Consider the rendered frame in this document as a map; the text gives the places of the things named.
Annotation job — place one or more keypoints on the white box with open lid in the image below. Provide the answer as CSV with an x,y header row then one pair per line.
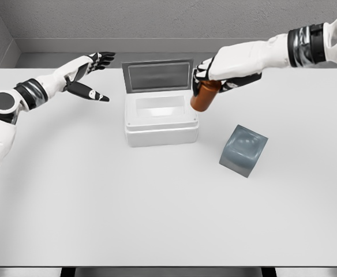
x,y
160,112

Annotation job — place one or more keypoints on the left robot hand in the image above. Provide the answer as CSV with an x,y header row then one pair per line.
x,y
77,72

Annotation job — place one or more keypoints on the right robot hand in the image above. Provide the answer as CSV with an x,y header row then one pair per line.
x,y
229,67

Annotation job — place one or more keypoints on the brown cylindrical bottle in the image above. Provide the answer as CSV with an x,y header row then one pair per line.
x,y
204,96

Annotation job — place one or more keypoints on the grey rounded cube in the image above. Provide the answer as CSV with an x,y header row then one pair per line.
x,y
243,151

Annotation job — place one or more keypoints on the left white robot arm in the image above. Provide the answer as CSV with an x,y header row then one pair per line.
x,y
9,109

